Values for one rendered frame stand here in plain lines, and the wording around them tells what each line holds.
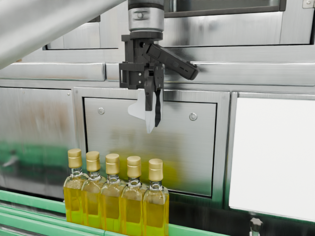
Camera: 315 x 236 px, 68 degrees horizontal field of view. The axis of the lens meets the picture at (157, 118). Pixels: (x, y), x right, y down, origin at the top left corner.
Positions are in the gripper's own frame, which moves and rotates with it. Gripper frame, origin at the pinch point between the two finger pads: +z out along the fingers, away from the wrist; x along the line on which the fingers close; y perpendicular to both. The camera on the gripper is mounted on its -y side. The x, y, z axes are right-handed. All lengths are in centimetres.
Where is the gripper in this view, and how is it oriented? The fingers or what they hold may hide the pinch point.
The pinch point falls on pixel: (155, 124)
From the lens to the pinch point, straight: 53.7
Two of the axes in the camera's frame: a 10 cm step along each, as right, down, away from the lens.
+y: -9.6, -0.6, 2.7
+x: -2.7, 2.1, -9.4
